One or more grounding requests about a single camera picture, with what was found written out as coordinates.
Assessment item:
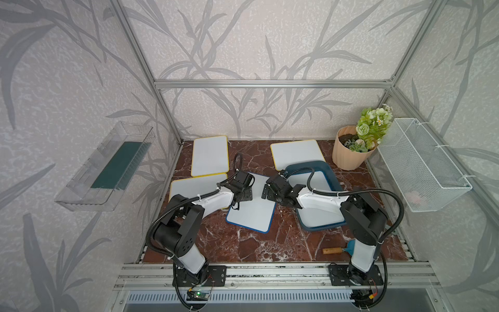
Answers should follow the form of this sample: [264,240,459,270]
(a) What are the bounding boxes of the blue framed whiteboard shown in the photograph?
[296,171,344,231]
[226,173,276,233]

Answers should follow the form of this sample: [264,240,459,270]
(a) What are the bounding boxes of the dark teal storage tray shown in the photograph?
[285,161,346,227]

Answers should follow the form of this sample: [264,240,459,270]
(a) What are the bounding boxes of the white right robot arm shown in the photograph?
[261,167,405,279]

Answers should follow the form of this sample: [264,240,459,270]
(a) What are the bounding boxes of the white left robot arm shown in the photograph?
[145,170,255,279]

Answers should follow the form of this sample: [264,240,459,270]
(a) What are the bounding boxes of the yellow framed whiteboard right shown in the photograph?
[270,140,326,170]

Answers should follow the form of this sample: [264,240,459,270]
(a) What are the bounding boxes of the yellow framed whiteboard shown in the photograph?
[169,174,234,218]
[270,140,326,170]
[191,136,229,177]

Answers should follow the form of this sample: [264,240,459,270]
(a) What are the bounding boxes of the yellow framed whiteboard far left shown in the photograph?
[191,136,229,177]

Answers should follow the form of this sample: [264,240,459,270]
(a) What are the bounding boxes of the yellow framed whiteboard near left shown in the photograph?
[169,174,234,218]

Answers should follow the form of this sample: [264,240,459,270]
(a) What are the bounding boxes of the beige flower pot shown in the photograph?
[332,126,377,171]

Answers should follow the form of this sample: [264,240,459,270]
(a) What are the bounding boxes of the green white artificial flowers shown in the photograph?
[339,104,393,153]

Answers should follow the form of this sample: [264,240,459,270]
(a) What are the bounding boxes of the green circuit board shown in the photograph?
[187,289,211,301]

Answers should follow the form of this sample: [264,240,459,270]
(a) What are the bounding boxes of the pink object in basket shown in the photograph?
[404,191,427,206]

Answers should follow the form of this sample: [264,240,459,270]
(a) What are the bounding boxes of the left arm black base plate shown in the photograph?
[173,265,227,287]

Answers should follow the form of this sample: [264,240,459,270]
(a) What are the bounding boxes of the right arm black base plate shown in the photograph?
[327,263,384,287]

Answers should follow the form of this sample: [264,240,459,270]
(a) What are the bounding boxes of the right circuit board with wires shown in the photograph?
[350,289,378,309]

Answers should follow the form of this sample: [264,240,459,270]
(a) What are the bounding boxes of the clear plastic wall shelf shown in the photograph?
[55,122,156,212]

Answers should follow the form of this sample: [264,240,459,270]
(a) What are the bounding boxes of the aluminium front rail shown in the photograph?
[113,262,442,291]

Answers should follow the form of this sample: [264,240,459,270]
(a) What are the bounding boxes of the white wire mesh basket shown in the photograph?
[378,118,472,213]

